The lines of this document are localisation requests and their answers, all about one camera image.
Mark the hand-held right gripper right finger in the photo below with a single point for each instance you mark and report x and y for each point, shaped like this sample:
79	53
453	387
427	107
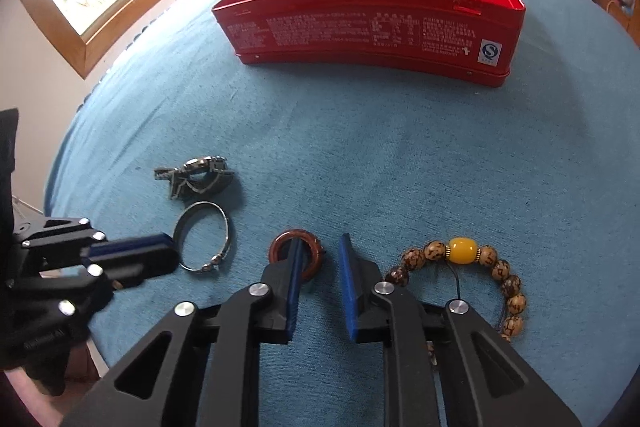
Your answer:
347	292

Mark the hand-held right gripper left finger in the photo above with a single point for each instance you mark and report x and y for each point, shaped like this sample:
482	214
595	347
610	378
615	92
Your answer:
295	292

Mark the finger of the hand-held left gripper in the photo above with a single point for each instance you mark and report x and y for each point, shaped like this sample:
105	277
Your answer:
135	244
145	264

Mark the silver bangle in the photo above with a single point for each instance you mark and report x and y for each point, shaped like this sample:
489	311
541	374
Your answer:
210	266

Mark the red tin box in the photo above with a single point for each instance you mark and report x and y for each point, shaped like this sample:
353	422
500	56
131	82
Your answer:
350	32

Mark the dark cloth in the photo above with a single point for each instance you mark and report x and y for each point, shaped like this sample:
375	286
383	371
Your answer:
9	167

